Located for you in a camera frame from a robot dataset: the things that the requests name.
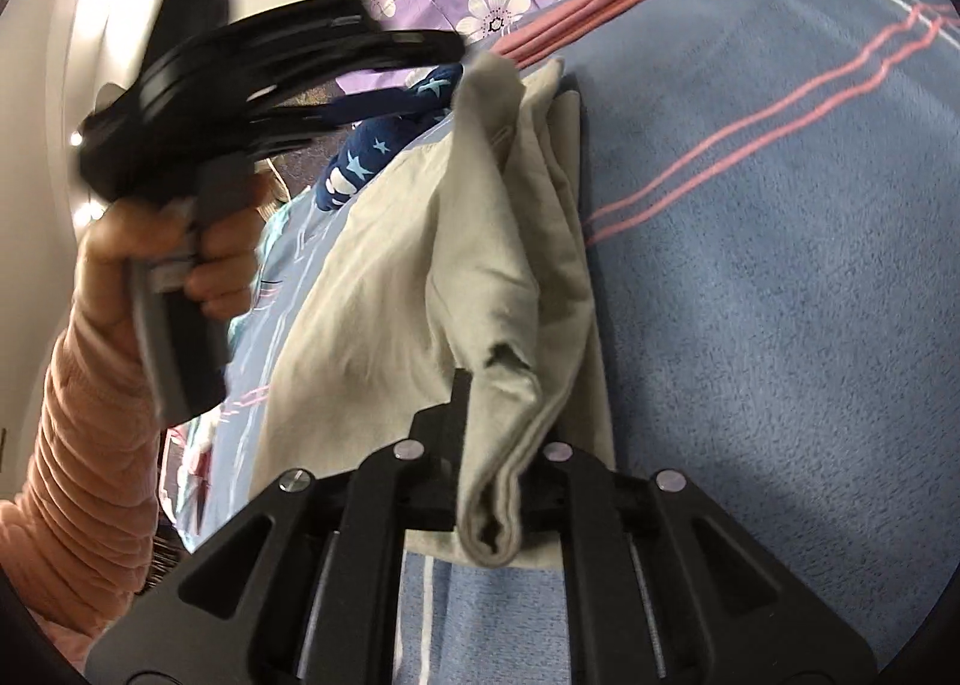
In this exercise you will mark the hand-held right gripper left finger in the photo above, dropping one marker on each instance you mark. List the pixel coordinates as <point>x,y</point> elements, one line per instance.
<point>431,449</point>

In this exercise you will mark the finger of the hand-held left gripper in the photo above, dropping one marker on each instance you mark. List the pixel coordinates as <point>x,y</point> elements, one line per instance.
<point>360,44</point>
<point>352,111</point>

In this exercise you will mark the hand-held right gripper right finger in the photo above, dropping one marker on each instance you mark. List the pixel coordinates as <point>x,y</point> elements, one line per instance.
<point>574,479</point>

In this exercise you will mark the beige garment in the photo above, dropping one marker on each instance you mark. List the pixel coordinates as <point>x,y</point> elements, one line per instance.
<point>390,295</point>

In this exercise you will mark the person's left forearm pink sleeve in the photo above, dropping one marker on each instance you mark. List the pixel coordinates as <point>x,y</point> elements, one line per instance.
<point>82,475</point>

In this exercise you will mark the person's left hand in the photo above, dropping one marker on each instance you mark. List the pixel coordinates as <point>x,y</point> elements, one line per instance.
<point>225,257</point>

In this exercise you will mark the navy star print cloth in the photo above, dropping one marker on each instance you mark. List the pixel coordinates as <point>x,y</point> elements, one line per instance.
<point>360,168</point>

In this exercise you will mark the pink folded cloth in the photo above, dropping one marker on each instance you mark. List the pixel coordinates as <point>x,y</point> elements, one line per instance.
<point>577,10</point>

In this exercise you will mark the blue striped blanket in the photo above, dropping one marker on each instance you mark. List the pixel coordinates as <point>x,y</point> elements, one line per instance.
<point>750,280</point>

